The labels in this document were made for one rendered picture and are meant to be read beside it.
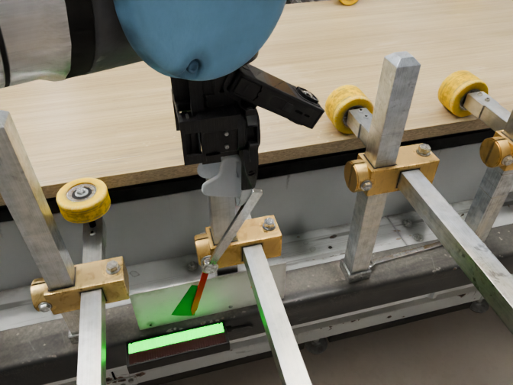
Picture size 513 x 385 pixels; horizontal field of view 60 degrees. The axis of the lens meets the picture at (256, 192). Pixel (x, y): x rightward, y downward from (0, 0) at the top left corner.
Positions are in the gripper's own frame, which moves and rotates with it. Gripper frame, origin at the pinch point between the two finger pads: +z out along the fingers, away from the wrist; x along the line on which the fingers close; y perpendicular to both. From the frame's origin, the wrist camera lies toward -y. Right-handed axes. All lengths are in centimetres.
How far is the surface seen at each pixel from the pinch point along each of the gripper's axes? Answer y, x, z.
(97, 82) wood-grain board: 21, -59, 12
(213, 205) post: 3.3, -5.8, 6.2
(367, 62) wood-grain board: -45, -54, 11
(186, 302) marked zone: 9.1, -5.0, 26.2
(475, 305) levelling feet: -93, -30, 100
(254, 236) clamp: -2.9, -5.9, 14.3
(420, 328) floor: -69, -27, 101
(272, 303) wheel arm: -2.2, 6.1, 15.2
